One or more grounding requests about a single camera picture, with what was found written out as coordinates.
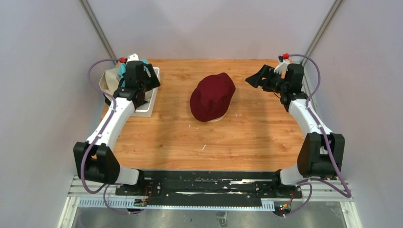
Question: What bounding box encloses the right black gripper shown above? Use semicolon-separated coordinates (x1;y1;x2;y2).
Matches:
245;65;288;95

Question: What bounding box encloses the maroon bucket hat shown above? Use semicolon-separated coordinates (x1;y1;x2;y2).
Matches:
190;72;236;122

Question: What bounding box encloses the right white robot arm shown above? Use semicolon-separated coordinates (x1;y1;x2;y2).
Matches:
245;64;345;198

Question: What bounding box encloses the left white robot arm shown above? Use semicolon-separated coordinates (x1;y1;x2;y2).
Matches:
73;60;161;196

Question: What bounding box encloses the white perforated plastic basket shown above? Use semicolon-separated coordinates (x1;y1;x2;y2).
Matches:
125;61;161;117

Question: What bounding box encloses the beige bucket hat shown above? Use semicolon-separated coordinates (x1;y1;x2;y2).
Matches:
99;68;153;106

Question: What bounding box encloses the wooden hat stand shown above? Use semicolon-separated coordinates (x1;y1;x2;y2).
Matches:
208;114;226;123

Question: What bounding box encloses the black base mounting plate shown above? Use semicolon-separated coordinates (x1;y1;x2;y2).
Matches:
115;170;302;206

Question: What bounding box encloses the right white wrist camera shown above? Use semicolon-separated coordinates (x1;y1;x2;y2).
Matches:
274;53;290;75

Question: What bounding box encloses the white slotted cable duct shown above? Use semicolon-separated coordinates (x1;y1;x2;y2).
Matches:
77;197;275;212

